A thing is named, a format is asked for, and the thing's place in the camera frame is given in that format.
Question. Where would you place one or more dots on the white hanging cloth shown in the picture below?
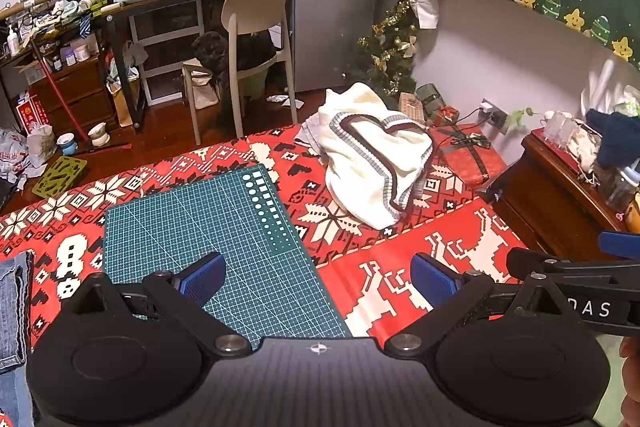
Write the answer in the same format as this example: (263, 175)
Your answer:
(425, 9)

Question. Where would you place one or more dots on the small red wrapped gift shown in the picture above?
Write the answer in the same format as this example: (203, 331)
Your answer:
(446, 116)

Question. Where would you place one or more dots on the grey refrigerator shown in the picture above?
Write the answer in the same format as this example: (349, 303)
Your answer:
(330, 32)

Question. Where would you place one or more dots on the red white plastic bag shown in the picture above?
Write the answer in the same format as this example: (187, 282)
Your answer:
(11, 157)

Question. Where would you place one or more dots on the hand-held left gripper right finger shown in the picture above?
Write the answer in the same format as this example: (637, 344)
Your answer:
(432, 279)

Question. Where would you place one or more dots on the blue striped necktie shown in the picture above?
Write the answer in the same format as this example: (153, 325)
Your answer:
(86, 27)

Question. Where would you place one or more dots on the white lotion bottle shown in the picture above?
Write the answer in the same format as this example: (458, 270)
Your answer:
(13, 42)

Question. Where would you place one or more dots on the red patterned blanket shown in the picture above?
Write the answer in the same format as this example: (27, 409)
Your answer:
(295, 187)

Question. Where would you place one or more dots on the cream plastic chair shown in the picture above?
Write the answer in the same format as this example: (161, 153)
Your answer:
(255, 7)

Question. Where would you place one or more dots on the wooden nightstand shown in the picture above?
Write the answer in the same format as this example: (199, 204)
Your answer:
(540, 187)

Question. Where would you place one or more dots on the cream knit sweater vest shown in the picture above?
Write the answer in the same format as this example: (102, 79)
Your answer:
(360, 157)

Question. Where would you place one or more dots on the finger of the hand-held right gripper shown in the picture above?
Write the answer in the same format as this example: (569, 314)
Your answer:
(622, 243)
(575, 268)

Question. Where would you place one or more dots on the small christmas tree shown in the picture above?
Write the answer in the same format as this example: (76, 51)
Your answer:
(395, 47)

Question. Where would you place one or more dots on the white cosmetic jar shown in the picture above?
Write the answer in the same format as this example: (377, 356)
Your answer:
(81, 54)

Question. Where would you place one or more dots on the white pet bowl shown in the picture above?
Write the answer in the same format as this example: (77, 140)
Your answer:
(98, 134)

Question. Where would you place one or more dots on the person's right hand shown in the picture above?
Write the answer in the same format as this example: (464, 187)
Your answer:
(634, 372)

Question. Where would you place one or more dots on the green foam tray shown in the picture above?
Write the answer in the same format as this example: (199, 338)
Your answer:
(60, 177)

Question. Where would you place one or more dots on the green cutting mat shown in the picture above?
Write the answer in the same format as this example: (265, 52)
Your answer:
(200, 217)

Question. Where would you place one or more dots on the large red wrapped gift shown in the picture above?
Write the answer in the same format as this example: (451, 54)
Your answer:
(470, 157)

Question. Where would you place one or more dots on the red cardboard box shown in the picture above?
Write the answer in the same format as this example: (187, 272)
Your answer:
(31, 112)

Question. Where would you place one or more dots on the blue pet bowl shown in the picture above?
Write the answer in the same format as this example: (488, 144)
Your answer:
(66, 144)

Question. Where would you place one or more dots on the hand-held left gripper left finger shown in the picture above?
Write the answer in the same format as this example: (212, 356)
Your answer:
(202, 279)

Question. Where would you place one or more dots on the white tote bag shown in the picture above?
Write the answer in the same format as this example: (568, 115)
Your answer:
(200, 89)

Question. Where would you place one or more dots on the wall power socket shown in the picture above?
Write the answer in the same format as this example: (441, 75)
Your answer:
(492, 114)

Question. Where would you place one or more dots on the dark cat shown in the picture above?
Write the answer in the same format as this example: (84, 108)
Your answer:
(215, 52)

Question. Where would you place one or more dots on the green wrapped gift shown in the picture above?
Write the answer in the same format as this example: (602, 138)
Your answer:
(430, 99)

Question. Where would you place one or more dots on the blue jeans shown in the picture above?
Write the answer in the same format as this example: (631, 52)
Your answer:
(12, 307)

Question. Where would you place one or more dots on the blue knit hat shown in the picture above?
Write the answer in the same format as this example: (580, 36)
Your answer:
(612, 137)

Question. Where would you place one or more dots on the brown paper bag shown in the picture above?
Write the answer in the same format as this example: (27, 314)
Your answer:
(121, 102)

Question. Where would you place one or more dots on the wooden drawer cabinet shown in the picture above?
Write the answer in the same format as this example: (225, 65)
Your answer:
(75, 92)

